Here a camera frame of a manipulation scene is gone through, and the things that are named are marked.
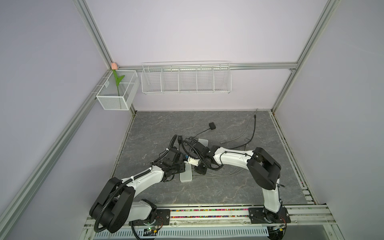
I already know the white network switch box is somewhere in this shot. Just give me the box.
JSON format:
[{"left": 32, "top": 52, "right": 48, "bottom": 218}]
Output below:
[{"left": 198, "top": 139, "right": 209, "bottom": 147}]

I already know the black power adapter large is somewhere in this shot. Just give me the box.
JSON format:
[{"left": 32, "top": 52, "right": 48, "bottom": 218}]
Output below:
[{"left": 177, "top": 135, "right": 183, "bottom": 145}]

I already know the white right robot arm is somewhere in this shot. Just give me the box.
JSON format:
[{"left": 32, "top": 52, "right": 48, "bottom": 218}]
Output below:
[{"left": 181, "top": 140, "right": 291, "bottom": 225}]

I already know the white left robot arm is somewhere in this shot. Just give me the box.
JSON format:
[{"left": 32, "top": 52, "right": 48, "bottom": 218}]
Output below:
[{"left": 89, "top": 135, "right": 187, "bottom": 233}]

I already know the black power adapter small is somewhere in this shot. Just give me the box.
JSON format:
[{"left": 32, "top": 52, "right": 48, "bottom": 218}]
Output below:
[{"left": 185, "top": 122, "right": 216, "bottom": 142}]

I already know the white mesh basket small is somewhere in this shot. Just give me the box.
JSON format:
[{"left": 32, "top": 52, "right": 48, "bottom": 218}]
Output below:
[{"left": 96, "top": 70, "right": 140, "bottom": 111}]

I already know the artificial pink tulip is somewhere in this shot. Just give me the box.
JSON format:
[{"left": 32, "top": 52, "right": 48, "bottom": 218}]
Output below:
[{"left": 111, "top": 63, "right": 125, "bottom": 96}]

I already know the grey ethernet cable curved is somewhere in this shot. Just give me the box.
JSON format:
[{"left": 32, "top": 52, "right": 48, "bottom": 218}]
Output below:
[{"left": 221, "top": 108, "right": 259, "bottom": 144}]

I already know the front aluminium rail base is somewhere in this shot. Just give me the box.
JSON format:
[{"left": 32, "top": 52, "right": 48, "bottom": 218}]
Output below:
[{"left": 80, "top": 205, "right": 344, "bottom": 240}]

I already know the black ethernet cable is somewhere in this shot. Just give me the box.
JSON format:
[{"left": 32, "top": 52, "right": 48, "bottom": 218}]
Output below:
[{"left": 230, "top": 115, "right": 258, "bottom": 151}]

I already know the white wire basket long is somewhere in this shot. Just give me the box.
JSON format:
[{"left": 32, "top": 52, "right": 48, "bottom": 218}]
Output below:
[{"left": 141, "top": 61, "right": 232, "bottom": 94}]

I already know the aluminium frame rail right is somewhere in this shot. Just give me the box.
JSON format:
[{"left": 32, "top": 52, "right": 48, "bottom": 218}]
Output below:
[{"left": 269, "top": 111, "right": 318, "bottom": 205}]

